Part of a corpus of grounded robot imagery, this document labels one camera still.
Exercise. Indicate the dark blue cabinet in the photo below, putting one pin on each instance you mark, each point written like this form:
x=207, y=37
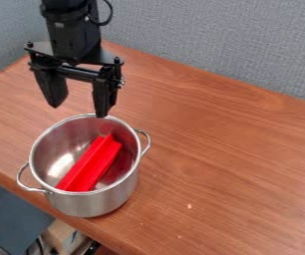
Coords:
x=22, y=223

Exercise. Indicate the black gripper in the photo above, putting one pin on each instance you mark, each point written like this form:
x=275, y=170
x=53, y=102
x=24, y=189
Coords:
x=72, y=55

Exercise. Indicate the red block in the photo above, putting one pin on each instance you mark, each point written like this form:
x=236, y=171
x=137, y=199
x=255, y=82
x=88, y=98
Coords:
x=91, y=165

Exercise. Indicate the beige box under table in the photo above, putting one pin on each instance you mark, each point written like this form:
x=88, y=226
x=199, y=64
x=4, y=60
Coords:
x=65, y=239

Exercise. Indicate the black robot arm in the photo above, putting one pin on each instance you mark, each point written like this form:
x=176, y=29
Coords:
x=72, y=8

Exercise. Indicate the shiny metal pot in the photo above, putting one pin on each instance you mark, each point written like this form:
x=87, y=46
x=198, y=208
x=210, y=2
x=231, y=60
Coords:
x=54, y=152

